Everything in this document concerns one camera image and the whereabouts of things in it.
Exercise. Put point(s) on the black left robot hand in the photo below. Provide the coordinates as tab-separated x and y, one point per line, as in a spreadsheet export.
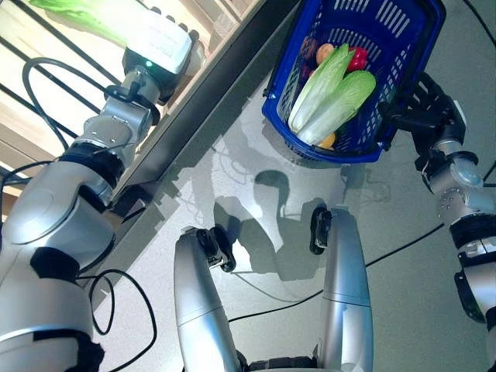
162	42

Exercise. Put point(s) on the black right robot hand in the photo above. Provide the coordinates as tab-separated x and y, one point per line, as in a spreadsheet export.
430	116

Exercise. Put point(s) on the green and white napa cabbage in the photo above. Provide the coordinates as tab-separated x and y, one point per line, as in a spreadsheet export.
337	108
85	19
317	89

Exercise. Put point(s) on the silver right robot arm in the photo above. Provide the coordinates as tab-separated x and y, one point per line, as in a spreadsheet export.
461	193

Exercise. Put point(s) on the blue plastic shopping basket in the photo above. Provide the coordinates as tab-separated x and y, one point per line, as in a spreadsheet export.
426	38

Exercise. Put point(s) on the wooden cabbage crate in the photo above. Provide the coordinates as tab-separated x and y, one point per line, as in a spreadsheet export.
217	23

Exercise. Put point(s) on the red bell pepper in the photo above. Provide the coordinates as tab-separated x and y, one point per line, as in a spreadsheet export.
358	58

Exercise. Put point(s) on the yellow orange fruit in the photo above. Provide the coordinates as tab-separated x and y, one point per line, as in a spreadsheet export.
327	142

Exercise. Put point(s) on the round orange fruit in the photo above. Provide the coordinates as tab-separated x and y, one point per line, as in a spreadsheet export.
324	52

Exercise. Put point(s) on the robot legs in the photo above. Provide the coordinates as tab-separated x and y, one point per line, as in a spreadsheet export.
403	246

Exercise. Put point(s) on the dark purple vegetable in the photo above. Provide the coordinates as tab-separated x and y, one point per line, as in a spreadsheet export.
308	48

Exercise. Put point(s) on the black right robot foot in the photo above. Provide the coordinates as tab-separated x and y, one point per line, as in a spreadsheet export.
319	232

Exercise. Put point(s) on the black robot foot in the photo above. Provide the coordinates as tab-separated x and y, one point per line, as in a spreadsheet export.
319	232
217	248

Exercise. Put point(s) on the silver right robot leg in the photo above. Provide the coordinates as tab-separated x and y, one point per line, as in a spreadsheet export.
345	290

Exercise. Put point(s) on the silver robot leg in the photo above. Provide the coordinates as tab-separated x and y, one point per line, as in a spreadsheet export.
345	290
197	302

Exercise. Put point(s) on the black left robot foot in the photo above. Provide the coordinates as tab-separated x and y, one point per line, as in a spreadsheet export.
217	248

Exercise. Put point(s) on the silver left robot leg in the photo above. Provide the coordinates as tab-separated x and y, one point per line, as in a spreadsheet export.
197	302

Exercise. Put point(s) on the dark robot torso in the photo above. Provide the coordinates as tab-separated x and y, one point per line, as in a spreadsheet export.
279	364

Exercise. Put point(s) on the wooden display shelf frame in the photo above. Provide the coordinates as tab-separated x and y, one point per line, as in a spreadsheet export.
201	116

